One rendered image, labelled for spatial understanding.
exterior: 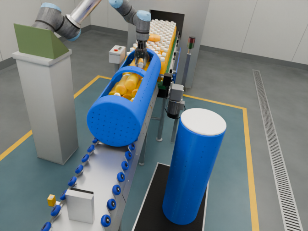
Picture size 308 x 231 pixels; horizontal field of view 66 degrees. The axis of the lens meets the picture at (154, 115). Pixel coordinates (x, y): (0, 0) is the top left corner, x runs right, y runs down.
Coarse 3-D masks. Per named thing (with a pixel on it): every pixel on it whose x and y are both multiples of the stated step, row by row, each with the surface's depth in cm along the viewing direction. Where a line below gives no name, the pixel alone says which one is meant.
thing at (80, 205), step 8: (72, 192) 87; (80, 192) 88; (88, 192) 89; (72, 200) 88; (80, 200) 87; (88, 200) 86; (72, 208) 90; (80, 208) 89; (88, 208) 89; (72, 216) 93; (80, 216) 92; (88, 216) 92
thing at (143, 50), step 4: (140, 44) 156; (136, 48) 161; (140, 48) 157; (144, 48) 162; (136, 52) 159; (140, 52) 158; (144, 52) 158; (136, 56) 161; (140, 56) 160; (144, 56) 160
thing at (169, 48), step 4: (156, 24) 314; (164, 24) 320; (152, 28) 299; (164, 36) 270; (168, 36) 276; (172, 36) 281; (168, 40) 259; (172, 40) 272; (156, 44) 244; (168, 44) 249; (172, 44) 287; (152, 48) 239; (160, 48) 234; (168, 48) 239; (160, 52) 233; (164, 52) 228; (168, 52) 239; (168, 56) 231; (168, 60) 246
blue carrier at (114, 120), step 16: (160, 64) 189; (112, 80) 153; (144, 80) 144; (112, 96) 118; (144, 96) 134; (96, 112) 119; (112, 112) 117; (128, 112) 116; (144, 112) 130; (96, 128) 124; (112, 128) 123; (128, 128) 121; (112, 144) 129; (128, 144) 127
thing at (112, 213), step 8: (152, 96) 187; (144, 120) 159; (136, 144) 137; (128, 160) 124; (128, 168) 121; (120, 184) 110; (112, 192) 104; (120, 200) 106; (112, 216) 98; (112, 224) 96
